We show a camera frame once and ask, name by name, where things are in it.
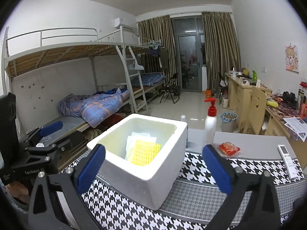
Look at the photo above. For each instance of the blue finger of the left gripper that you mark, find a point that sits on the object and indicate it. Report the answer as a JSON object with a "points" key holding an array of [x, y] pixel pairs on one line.
{"points": [[50, 129]]}

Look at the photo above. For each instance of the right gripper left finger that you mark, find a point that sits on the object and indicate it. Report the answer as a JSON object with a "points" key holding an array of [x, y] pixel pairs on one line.
{"points": [[87, 169]]}

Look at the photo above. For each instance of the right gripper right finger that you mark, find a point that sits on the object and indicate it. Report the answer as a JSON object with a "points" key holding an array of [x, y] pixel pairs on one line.
{"points": [[220, 168]]}

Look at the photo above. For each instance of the yellow foam fruit net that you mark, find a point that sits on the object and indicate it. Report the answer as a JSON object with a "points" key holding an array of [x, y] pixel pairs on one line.
{"points": [[143, 153]]}

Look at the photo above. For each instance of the person's left hand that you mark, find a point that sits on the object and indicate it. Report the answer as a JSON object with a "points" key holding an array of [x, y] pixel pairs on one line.
{"points": [[19, 191]]}

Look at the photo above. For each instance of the red snack packet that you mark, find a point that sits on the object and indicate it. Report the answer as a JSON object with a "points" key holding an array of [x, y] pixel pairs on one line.
{"points": [[228, 149]]}

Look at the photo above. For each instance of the houndstooth table cloth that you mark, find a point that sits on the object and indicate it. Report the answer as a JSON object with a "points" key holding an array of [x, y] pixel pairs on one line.
{"points": [[194, 198]]}

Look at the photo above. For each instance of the white pump lotion bottle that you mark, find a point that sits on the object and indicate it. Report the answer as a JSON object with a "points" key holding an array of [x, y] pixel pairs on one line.
{"points": [[210, 123]]}

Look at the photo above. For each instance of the blue waste basket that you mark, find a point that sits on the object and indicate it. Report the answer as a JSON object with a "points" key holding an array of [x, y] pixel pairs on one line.
{"points": [[228, 121]]}

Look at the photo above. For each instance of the blue plaid blanket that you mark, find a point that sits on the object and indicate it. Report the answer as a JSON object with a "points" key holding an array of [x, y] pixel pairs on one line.
{"points": [[94, 109]]}

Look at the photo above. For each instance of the white foam box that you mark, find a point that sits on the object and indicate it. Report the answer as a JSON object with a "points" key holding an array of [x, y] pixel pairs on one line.
{"points": [[147, 185]]}

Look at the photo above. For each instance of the white remote control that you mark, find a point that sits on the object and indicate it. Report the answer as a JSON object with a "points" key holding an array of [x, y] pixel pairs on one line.
{"points": [[289, 164]]}

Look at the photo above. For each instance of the clear blue liquid bottle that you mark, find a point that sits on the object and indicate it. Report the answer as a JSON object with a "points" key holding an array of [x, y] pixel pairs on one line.
{"points": [[183, 119]]}

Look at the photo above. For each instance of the wooden smiley chair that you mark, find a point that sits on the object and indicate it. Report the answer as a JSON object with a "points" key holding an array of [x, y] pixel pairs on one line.
{"points": [[256, 112]]}

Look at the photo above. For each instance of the white metal bunk bed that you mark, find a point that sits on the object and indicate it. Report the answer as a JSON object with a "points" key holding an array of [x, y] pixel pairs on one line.
{"points": [[43, 66]]}

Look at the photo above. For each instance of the orange floor bag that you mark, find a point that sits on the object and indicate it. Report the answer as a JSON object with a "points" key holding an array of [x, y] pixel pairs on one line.
{"points": [[208, 94]]}

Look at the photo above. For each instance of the wooden desk with drawers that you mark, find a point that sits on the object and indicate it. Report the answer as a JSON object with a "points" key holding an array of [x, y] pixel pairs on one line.
{"points": [[240, 98]]}

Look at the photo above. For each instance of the black headphones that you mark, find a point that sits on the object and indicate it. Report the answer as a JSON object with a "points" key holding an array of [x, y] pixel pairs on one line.
{"points": [[289, 98]]}

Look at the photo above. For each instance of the black folding chair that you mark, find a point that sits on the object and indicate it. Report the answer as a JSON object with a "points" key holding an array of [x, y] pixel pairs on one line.
{"points": [[172, 89]]}

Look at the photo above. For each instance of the right brown curtain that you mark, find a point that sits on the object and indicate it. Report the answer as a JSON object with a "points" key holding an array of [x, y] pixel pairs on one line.
{"points": [[221, 45]]}

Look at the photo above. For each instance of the brown curtain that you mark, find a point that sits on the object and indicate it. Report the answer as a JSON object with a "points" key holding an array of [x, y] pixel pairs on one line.
{"points": [[158, 34], [221, 45]]}

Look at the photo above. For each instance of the white air conditioner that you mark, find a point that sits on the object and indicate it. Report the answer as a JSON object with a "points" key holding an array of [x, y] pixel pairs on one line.
{"points": [[118, 22]]}

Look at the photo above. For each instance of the glass balcony door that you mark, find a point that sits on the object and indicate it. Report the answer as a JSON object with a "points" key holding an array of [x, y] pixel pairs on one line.
{"points": [[190, 43]]}

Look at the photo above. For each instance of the left brown curtain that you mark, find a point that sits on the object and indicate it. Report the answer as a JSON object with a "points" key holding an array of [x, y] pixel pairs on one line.
{"points": [[158, 34]]}

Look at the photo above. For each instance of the cartoon girl wall picture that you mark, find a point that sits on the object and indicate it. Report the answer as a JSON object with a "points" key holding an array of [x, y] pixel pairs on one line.
{"points": [[292, 58]]}

